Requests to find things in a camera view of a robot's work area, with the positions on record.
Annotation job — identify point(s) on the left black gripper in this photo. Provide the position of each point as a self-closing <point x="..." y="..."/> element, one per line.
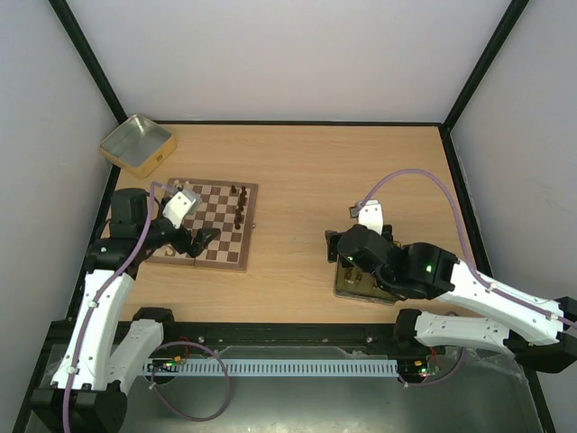
<point x="197" y="244"/>

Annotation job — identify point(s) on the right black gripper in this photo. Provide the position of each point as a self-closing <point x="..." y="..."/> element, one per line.
<point x="334" y="246"/>

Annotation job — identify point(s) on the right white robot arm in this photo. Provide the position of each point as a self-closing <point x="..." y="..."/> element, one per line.
<point x="532" y="330"/>

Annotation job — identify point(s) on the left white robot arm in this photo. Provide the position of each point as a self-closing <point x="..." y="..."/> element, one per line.
<point x="89" y="390"/>

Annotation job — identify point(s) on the yellow tin with dark pieces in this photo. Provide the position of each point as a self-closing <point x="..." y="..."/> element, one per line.
<point x="352" y="282"/>

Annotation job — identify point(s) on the wooden chess board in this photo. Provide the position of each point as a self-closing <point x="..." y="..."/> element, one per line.
<point x="230" y="250"/>

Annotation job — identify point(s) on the dark chess pieces row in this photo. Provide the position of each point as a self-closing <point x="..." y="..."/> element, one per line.
<point x="239" y="200"/>

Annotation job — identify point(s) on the empty yellow tin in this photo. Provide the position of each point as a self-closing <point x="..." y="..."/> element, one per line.
<point x="138" y="146"/>

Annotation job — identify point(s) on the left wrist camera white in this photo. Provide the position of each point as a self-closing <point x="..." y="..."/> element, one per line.
<point x="185" y="202"/>

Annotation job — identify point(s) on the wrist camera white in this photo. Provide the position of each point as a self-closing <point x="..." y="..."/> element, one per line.
<point x="185" y="202"/>
<point x="371" y="216"/>

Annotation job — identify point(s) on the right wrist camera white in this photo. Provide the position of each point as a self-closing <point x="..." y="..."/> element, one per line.
<point x="371" y="216"/>

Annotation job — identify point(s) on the grey slotted cable duct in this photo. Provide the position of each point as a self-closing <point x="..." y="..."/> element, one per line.
<point x="282" y="368"/>

